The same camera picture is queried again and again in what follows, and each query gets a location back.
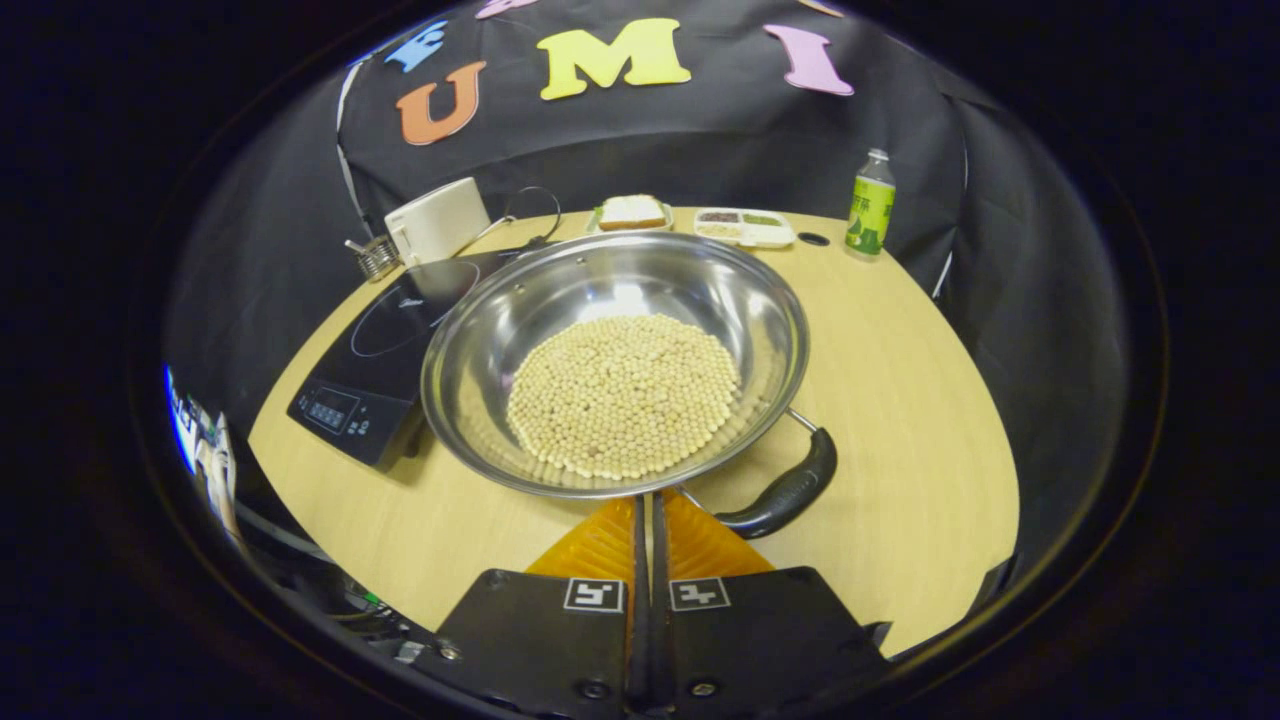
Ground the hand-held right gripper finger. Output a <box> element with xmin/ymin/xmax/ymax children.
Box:
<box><xmin>410</xmin><ymin>495</ymin><xmax>651</xmax><ymax>720</ymax></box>
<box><xmin>650</xmin><ymin>488</ymin><xmax>893</xmax><ymax>720</ymax></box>

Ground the black induction cooktop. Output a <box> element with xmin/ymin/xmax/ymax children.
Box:
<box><xmin>287</xmin><ymin>248</ymin><xmax>521</xmax><ymax>471</ymax></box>

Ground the pile of soybeans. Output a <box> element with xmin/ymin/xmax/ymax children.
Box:
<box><xmin>505</xmin><ymin>314</ymin><xmax>743</xmax><ymax>481</ymax></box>

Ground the sandwich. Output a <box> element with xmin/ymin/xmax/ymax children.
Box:
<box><xmin>598</xmin><ymin>194</ymin><xmax>668</xmax><ymax>231</ymax></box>

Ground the black backdrop cloth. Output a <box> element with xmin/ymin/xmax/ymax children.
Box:
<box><xmin>160</xmin><ymin>0</ymin><xmax>1131</xmax><ymax>561</ymax></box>

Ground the white toaster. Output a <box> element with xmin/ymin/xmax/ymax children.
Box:
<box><xmin>384</xmin><ymin>177</ymin><xmax>493</xmax><ymax>268</ymax></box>

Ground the white compartment tray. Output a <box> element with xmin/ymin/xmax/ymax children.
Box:
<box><xmin>693</xmin><ymin>207</ymin><xmax>797</xmax><ymax>250</ymax></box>

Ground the green drink bottle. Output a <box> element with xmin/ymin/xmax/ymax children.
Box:
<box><xmin>845</xmin><ymin>148</ymin><xmax>897</xmax><ymax>258</ymax></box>

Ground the steel pot with black handle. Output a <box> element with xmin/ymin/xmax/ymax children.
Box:
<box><xmin>420</xmin><ymin>232</ymin><xmax>839</xmax><ymax>541</ymax></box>

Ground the black power cable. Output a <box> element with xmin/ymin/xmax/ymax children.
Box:
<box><xmin>503</xmin><ymin>186</ymin><xmax>563</xmax><ymax>246</ymax></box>

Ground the small white plate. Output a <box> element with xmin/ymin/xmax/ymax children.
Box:
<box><xmin>587</xmin><ymin>203</ymin><xmax>676</xmax><ymax>237</ymax></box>

